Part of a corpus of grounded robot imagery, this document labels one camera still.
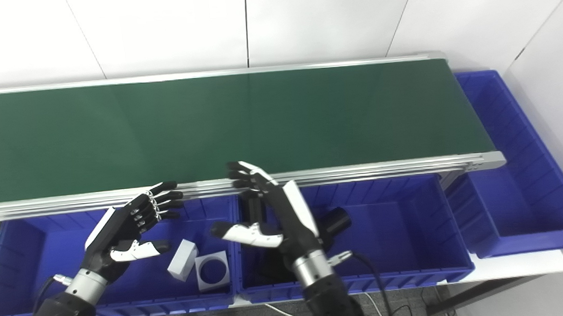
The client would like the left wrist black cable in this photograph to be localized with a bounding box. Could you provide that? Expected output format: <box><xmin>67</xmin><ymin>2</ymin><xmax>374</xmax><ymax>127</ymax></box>
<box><xmin>30</xmin><ymin>273</ymin><xmax>74</xmax><ymax>314</ymax></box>

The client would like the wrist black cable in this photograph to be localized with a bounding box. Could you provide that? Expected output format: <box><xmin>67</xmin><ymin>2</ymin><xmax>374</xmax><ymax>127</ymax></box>
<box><xmin>30</xmin><ymin>273</ymin><xmax>74</xmax><ymax>314</ymax></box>
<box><xmin>327</xmin><ymin>248</ymin><xmax>397</xmax><ymax>316</ymax></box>

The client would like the white square part with hole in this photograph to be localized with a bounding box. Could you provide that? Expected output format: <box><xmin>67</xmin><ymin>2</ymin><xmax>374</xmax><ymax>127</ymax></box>
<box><xmin>194</xmin><ymin>250</ymin><xmax>231</xmax><ymax>292</ymax></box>

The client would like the aluminium conveyor leg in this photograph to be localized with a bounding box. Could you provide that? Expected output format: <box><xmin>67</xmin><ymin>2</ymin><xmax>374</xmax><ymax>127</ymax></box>
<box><xmin>438</xmin><ymin>170</ymin><xmax>468</xmax><ymax>192</ymax></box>

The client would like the blue plastic bin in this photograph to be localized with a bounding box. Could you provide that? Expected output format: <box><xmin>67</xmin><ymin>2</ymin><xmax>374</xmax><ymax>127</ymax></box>
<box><xmin>438</xmin><ymin>66</ymin><xmax>563</xmax><ymax>261</ymax></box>
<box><xmin>0</xmin><ymin>194</ymin><xmax>244</xmax><ymax>316</ymax></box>
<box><xmin>230</xmin><ymin>170</ymin><xmax>477</xmax><ymax>305</ymax></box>

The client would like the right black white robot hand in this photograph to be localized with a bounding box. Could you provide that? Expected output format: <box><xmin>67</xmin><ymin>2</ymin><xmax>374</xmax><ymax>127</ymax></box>
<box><xmin>207</xmin><ymin>157</ymin><xmax>323</xmax><ymax>268</ymax></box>

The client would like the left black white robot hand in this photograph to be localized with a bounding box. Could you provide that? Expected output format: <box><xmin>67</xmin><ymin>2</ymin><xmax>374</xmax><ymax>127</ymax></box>
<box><xmin>78</xmin><ymin>180</ymin><xmax>190</xmax><ymax>284</ymax></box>

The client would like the black table frame bar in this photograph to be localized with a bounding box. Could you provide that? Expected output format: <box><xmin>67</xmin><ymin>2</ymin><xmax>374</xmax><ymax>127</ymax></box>
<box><xmin>423</xmin><ymin>274</ymin><xmax>545</xmax><ymax>316</ymax></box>

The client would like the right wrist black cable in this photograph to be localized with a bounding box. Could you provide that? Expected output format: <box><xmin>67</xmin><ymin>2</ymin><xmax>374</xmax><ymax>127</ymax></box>
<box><xmin>327</xmin><ymin>248</ymin><xmax>397</xmax><ymax>316</ymax></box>

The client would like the white rectangular block part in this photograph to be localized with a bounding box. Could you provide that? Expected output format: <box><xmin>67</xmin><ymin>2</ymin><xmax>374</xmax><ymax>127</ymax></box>
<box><xmin>166</xmin><ymin>239</ymin><xmax>201</xmax><ymax>282</ymax></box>

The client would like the green conveyor belt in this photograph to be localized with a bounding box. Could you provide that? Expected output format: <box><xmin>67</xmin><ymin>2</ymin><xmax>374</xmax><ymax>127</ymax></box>
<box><xmin>0</xmin><ymin>48</ymin><xmax>508</xmax><ymax>224</ymax></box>
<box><xmin>0</xmin><ymin>56</ymin><xmax>498</xmax><ymax>204</ymax></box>

